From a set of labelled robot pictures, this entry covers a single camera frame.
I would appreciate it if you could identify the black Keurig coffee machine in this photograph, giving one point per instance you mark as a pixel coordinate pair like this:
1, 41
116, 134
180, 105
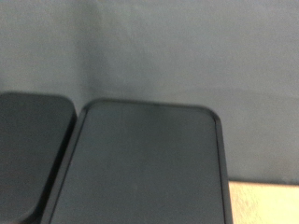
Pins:
140, 171

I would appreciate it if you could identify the black tray, left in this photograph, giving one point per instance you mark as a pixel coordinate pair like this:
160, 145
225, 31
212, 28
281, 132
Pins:
25, 149

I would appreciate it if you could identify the grey partition panel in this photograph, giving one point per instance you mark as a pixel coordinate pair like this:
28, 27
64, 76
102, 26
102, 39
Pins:
187, 46

